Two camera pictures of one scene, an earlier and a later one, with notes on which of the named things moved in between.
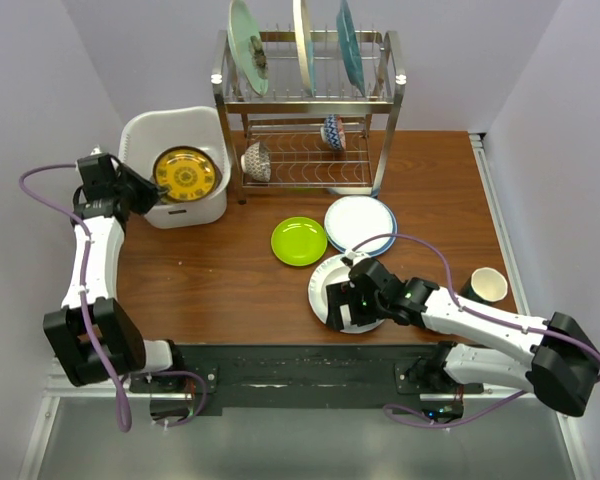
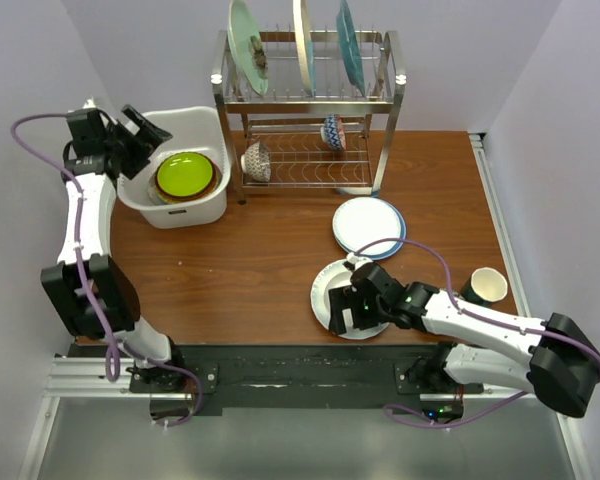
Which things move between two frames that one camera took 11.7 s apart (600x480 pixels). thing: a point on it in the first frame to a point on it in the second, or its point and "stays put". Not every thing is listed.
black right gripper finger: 337,295 stays put
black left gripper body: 120,190 to 119,138
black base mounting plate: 253,379 stays put
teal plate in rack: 349,47 stays put
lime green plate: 299,241 to 184,174
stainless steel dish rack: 308,109 stays put
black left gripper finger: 141,192 to 132,163
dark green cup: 485,283 stays put
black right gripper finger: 362,304 stays put
